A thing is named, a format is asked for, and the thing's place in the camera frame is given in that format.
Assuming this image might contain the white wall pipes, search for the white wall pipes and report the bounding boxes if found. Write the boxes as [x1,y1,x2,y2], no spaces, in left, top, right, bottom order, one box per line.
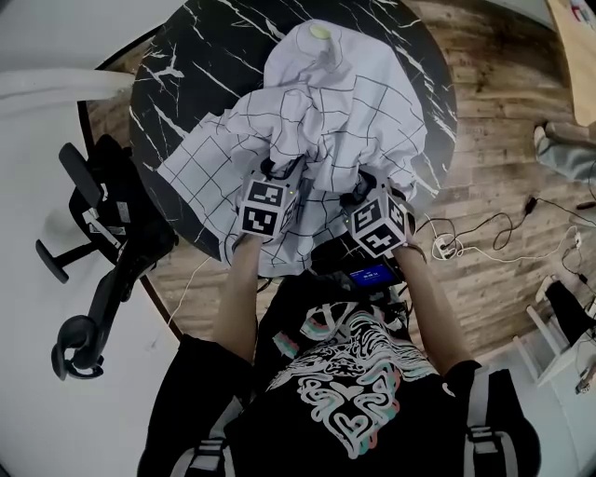
[0,68,134,102]

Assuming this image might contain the grey shoulder strap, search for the grey shoulder strap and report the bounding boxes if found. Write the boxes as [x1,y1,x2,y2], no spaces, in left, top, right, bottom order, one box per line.
[467,372,511,477]
[174,437,232,477]

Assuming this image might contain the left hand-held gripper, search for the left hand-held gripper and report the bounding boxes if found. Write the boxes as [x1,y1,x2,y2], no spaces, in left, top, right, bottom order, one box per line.
[237,156,309,241]

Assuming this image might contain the black floor cable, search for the black floor cable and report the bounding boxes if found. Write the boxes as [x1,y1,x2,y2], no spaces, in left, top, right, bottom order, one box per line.
[416,195,596,252]

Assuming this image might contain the white stool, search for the white stool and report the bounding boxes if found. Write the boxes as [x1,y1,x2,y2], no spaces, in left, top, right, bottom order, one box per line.
[511,302,596,388]

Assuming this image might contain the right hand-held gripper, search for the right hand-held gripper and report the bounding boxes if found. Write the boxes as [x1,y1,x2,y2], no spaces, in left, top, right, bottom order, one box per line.
[339,170,416,260]

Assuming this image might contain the white cable with adapter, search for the white cable with adapter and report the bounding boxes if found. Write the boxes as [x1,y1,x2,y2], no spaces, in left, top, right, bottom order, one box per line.
[423,218,585,265]

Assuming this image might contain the black marble round table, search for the black marble round table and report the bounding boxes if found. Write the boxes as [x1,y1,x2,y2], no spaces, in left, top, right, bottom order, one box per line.
[129,0,460,271]

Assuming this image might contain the white power strip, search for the white power strip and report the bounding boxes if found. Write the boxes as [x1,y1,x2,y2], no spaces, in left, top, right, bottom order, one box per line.
[431,235,460,261]

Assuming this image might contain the person's black printed shirt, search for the person's black printed shirt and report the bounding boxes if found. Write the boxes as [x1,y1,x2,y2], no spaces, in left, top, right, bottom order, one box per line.
[137,272,541,477]

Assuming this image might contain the light wooden table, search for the light wooden table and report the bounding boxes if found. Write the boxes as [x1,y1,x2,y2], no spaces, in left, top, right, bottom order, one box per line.
[544,0,596,127]

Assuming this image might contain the person's left forearm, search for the person's left forearm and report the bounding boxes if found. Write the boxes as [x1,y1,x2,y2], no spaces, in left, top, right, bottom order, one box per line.
[211,235,264,364]

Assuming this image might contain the white grid-patterned cloth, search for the white grid-patterned cloth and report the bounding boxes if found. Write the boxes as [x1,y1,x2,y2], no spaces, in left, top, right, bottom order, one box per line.
[156,19,441,279]

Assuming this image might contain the small black screen device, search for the small black screen device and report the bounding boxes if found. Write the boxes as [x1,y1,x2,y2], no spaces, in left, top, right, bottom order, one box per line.
[346,263,401,290]

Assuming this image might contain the person's right forearm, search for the person's right forearm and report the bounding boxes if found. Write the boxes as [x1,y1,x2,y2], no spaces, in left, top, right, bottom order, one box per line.
[395,244,471,378]

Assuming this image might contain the long white floor cable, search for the long white floor cable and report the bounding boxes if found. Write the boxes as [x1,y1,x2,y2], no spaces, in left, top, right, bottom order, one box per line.
[166,258,215,327]

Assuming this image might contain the black office chair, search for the black office chair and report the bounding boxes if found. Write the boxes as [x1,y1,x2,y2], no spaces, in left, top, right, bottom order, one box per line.
[34,134,181,382]

